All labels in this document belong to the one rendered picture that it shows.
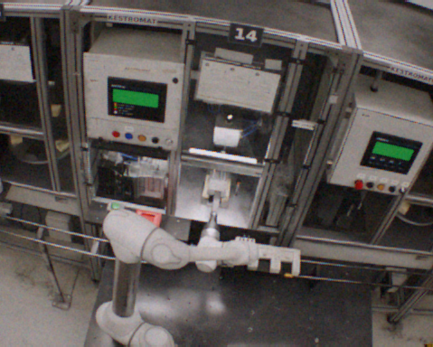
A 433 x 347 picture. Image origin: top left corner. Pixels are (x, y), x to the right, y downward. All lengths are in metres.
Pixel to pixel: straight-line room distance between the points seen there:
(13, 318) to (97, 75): 1.90
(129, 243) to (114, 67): 0.69
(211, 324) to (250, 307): 0.24
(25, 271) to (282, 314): 1.84
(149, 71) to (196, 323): 1.25
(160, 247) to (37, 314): 1.78
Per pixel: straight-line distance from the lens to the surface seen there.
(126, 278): 1.85
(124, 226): 1.67
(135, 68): 1.87
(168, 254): 1.59
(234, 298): 2.48
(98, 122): 2.10
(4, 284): 3.39
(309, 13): 2.02
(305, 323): 2.50
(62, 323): 3.16
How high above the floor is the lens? 2.84
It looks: 46 degrees down
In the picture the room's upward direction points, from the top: 10 degrees clockwise
